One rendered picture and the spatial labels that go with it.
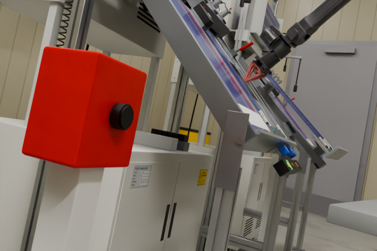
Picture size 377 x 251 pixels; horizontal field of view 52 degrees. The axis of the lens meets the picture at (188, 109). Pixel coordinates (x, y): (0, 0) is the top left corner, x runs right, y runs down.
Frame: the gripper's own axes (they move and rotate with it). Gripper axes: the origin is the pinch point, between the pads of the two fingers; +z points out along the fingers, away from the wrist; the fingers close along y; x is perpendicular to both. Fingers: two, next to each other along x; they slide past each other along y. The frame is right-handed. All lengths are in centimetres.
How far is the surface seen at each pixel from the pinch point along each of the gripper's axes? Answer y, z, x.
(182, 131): -316, 128, -106
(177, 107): -9.7, 31.8, -14.1
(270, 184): -38, 25, 34
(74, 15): 64, 20, -25
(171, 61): -369, 95, -219
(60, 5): 58, 25, -37
